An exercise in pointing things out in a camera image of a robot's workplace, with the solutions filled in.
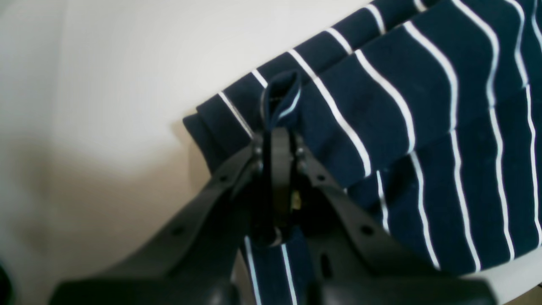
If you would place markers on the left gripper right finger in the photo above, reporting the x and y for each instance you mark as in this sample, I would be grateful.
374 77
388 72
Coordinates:
355 261

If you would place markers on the navy white striped t-shirt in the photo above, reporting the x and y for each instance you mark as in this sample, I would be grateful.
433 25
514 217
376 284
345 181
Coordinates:
426 112

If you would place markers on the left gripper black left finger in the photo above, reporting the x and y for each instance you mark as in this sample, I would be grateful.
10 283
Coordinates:
190 260

